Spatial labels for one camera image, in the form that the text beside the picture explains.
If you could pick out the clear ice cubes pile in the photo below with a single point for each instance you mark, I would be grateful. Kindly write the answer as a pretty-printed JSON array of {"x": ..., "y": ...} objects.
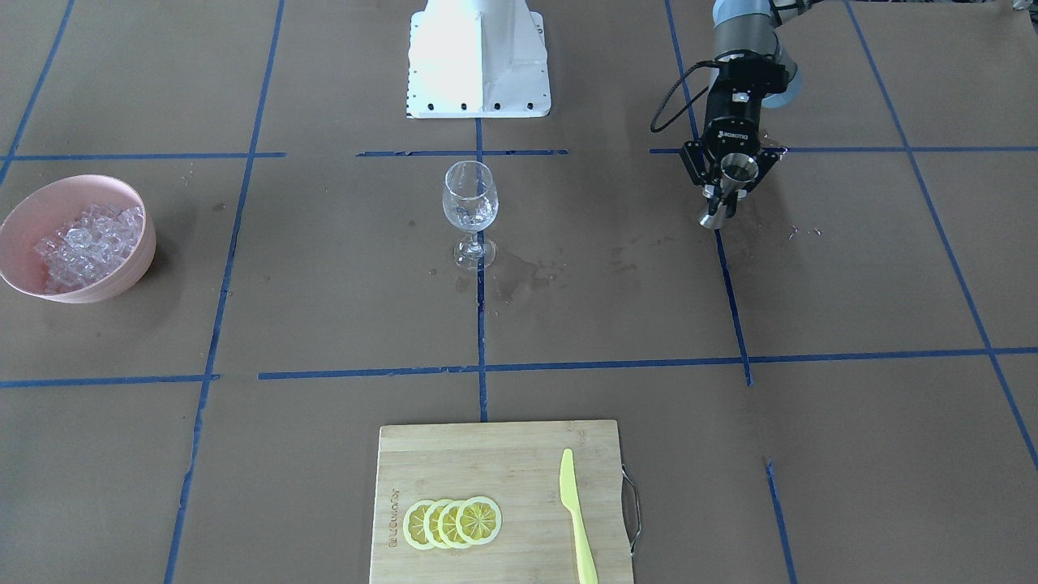
[{"x": 89, "y": 248}]

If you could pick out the yellow plastic knife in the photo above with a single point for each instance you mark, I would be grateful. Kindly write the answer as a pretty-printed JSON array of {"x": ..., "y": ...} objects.
[{"x": 569, "y": 498}]

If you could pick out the steel jigger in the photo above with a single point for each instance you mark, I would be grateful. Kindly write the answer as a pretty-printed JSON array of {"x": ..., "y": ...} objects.
[{"x": 729, "y": 176}]

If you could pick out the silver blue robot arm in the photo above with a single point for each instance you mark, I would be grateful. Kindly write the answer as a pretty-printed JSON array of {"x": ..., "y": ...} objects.
[{"x": 742, "y": 27}]

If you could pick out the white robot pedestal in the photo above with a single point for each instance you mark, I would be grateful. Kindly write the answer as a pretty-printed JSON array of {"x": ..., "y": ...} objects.
[{"x": 477, "y": 59}]

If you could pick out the clear wine glass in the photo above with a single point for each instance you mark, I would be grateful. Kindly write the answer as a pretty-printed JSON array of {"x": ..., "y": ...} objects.
[{"x": 470, "y": 202}]

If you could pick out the bamboo cutting board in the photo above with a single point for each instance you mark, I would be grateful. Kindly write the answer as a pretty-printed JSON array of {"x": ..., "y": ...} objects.
[{"x": 517, "y": 465}]

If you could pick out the pink bowl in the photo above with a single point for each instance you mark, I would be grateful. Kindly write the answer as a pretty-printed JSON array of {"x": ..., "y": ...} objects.
[{"x": 48, "y": 208}]

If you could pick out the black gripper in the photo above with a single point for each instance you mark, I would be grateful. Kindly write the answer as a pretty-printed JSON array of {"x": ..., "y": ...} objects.
[{"x": 727, "y": 124}]

